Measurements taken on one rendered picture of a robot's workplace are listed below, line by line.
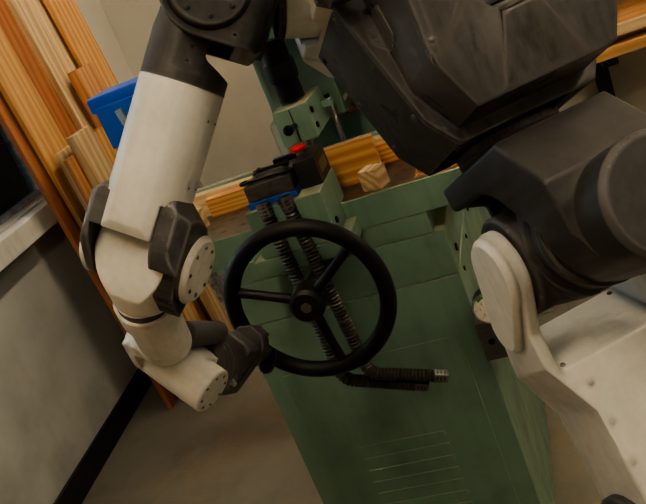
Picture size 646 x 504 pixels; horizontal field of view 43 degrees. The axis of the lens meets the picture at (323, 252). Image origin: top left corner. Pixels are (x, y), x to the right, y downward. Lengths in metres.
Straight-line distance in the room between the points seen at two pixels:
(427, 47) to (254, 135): 3.42
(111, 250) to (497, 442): 1.01
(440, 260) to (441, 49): 0.79
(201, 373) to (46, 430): 1.76
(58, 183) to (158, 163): 2.10
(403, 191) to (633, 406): 0.67
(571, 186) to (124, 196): 0.43
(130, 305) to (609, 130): 0.52
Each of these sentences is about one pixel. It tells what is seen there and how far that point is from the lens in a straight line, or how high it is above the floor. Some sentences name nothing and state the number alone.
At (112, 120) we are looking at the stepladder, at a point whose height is 1.09.
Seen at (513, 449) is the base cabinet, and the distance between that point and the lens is 1.71.
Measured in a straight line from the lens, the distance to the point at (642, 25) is 3.53.
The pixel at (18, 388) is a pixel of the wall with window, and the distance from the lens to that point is 2.76.
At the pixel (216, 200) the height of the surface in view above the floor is 0.93.
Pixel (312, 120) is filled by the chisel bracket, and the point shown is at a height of 1.03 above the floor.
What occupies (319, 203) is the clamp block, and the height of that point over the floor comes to 0.94.
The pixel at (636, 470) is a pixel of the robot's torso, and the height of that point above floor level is 0.74.
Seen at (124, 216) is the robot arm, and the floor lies 1.15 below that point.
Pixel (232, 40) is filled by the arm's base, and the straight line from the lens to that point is 0.82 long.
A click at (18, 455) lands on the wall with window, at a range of 2.70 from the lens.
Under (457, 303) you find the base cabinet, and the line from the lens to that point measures 1.53.
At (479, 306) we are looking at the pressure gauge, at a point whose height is 0.67.
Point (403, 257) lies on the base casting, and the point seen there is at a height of 0.77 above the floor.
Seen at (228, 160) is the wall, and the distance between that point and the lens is 4.20.
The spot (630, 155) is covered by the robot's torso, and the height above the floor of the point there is 1.08.
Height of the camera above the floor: 1.33
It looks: 20 degrees down
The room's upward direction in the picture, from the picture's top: 22 degrees counter-clockwise
